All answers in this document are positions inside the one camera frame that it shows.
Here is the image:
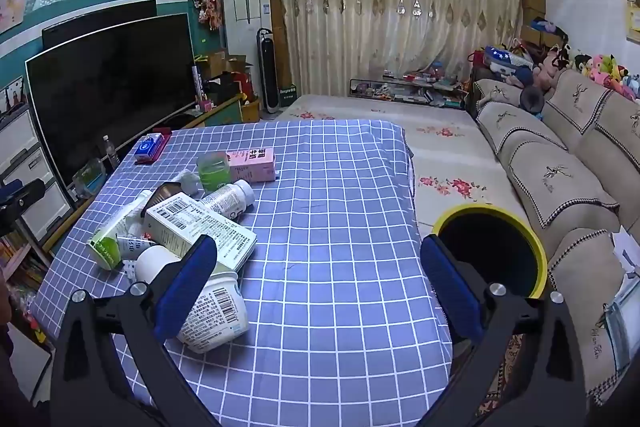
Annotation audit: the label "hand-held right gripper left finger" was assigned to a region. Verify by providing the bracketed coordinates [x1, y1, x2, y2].
[50, 233, 221, 427]

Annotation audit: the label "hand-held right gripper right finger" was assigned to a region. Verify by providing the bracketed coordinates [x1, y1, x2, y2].
[419, 234, 588, 427]

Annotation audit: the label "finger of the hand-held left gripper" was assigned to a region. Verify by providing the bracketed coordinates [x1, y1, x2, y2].
[0, 178, 47, 235]

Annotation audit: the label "white paper cup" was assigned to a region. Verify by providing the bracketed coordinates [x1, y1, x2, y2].
[175, 271, 250, 354]

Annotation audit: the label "yellow rimmed dark bin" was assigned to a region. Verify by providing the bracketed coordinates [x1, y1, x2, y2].
[430, 203, 549, 303]

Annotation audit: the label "white cardboard box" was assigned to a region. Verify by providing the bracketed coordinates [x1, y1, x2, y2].
[144, 193, 258, 270]

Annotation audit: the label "small white bottle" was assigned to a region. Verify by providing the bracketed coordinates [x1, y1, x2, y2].
[116, 234, 151, 258]

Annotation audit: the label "green and white bottle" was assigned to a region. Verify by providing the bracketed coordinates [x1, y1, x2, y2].
[87, 189, 153, 270]

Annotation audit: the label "white plastic bottle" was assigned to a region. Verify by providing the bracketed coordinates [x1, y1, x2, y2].
[200, 179, 256, 222]

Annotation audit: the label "brown carton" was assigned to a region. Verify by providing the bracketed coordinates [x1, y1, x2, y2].
[141, 182, 188, 218]

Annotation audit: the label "white wrapper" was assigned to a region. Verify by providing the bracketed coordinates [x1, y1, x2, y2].
[172, 168, 201, 195]

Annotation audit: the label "green plastic cup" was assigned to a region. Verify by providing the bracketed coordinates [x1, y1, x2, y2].
[196, 152, 232, 190]

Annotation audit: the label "pink milk carton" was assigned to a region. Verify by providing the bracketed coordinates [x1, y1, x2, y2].
[226, 147, 277, 184]

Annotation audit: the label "white drawer cabinet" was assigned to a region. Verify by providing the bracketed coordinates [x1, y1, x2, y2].
[0, 104, 76, 243]

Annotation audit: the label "green translucent bag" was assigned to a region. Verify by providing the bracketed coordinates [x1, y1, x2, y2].
[72, 158, 107, 200]

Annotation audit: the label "row of colourful books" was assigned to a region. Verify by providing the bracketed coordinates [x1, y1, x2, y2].
[0, 232, 51, 308]

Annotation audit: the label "clear water bottle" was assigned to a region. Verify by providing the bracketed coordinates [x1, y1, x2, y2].
[102, 135, 121, 170]

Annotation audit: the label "white floral mattress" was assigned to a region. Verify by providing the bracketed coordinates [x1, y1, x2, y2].
[272, 94, 531, 228]

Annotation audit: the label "large black television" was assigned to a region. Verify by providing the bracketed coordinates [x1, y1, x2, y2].
[25, 13, 197, 202]

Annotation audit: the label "blue checked tablecloth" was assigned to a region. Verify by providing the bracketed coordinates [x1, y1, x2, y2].
[30, 119, 453, 427]

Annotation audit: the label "beige sofa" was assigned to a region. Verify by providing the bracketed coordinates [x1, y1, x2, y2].
[472, 69, 640, 408]

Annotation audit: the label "clear plastic folder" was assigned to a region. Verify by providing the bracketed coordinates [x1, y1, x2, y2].
[602, 274, 640, 373]

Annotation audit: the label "wooden television cabinet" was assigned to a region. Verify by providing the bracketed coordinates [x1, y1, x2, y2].
[165, 94, 261, 130]

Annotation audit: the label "white papers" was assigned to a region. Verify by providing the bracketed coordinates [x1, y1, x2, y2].
[611, 227, 640, 278]

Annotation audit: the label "cluttered glass low table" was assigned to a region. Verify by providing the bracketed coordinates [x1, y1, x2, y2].
[348, 69, 468, 108]

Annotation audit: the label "open cardboard box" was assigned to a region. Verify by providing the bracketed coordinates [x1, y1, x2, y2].
[197, 51, 253, 80]

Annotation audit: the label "black tower fan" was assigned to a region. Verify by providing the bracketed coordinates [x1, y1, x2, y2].
[256, 28, 281, 114]

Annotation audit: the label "blue star print bag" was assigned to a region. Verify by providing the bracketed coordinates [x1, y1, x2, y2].
[482, 46, 528, 70]

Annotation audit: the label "large pink plush toy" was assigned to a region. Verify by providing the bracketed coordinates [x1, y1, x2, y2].
[532, 49, 571, 92]

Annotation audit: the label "artificial flower decoration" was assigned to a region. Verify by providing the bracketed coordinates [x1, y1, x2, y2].
[191, 0, 223, 30]

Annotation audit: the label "row of plush toys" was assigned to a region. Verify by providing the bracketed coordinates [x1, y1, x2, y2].
[572, 52, 640, 100]

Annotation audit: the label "stacked cardboard boxes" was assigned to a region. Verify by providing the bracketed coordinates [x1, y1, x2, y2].
[520, 0, 563, 50]

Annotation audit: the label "pink wall picture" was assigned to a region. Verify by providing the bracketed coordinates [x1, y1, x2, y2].
[0, 0, 26, 30]

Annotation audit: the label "framed wall certificate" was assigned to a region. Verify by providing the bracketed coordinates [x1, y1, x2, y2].
[625, 0, 640, 42]

